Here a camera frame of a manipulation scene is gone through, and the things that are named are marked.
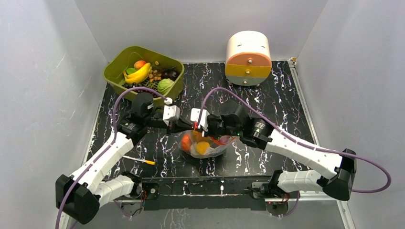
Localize orange toy pumpkin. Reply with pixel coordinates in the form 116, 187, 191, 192
181, 134, 192, 152

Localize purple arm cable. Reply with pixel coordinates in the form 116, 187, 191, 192
196, 87, 392, 194
55, 87, 170, 229

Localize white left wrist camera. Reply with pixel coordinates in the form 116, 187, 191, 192
162, 97, 180, 126

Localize dark purple toy grapes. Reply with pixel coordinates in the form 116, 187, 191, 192
122, 83, 158, 98

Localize white pen yellow cap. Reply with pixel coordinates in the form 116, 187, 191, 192
123, 156, 156, 165

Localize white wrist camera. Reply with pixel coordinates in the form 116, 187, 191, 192
162, 97, 180, 126
190, 108, 210, 132

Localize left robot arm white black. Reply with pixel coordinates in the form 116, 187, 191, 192
55, 90, 194, 228

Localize yellow toy lemon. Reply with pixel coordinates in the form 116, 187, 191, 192
195, 141, 210, 155

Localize light green toy cabbage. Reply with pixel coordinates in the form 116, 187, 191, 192
157, 78, 174, 95

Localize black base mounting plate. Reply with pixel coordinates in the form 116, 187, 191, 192
120, 175, 289, 211

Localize round white mini drawer cabinet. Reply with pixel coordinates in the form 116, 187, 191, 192
225, 31, 272, 86

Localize dark brown toy fruit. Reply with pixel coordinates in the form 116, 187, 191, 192
148, 61, 179, 82

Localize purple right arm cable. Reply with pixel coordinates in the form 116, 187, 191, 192
196, 87, 392, 194

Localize aluminium frame rail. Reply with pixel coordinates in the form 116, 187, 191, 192
262, 61, 355, 229

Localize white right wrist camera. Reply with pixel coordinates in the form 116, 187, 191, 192
190, 108, 210, 132

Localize clear zip bag orange zipper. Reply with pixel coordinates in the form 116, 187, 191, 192
179, 130, 236, 159

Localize purple toy eggplant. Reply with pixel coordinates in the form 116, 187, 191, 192
218, 136, 236, 145

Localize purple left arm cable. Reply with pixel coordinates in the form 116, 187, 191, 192
55, 87, 170, 229

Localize yellow toy banana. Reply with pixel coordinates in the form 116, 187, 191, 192
123, 62, 151, 84

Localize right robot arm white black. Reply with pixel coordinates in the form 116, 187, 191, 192
200, 100, 356, 201

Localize green toy lime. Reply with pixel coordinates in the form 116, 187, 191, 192
126, 68, 137, 75

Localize olive green plastic bin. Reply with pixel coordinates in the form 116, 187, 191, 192
104, 46, 184, 100

